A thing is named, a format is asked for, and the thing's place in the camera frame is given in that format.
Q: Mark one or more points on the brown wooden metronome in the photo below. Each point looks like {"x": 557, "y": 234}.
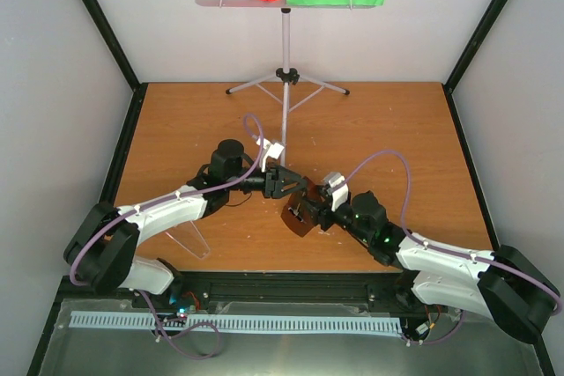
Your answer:
{"x": 291, "y": 213}

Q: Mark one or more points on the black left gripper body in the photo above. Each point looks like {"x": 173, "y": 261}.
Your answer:
{"x": 270, "y": 190}

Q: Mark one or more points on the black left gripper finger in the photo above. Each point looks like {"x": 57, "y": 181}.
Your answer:
{"x": 278, "y": 192}
{"x": 291, "y": 179}

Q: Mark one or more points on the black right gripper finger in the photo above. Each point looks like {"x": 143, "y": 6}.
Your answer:
{"x": 319, "y": 193}
{"x": 313, "y": 214}

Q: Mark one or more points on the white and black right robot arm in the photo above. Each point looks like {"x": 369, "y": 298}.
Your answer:
{"x": 501, "y": 285}

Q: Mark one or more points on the clear plastic metronome cover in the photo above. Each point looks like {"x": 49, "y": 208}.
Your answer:
{"x": 189, "y": 239}

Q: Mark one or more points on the white tripod music stand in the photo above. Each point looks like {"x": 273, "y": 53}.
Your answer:
{"x": 286, "y": 73}

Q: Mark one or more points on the light blue slotted cable duct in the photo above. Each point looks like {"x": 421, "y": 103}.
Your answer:
{"x": 242, "y": 324}

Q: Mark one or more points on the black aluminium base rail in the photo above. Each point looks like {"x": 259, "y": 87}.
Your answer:
{"x": 372, "y": 292}

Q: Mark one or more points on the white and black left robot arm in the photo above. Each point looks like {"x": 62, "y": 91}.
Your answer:
{"x": 102, "y": 253}

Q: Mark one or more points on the small green circuit board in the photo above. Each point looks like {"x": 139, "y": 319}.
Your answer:
{"x": 184, "y": 310}

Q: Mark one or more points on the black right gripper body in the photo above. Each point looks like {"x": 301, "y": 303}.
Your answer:
{"x": 326, "y": 210}

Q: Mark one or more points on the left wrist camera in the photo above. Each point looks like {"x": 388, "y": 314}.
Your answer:
{"x": 268, "y": 150}

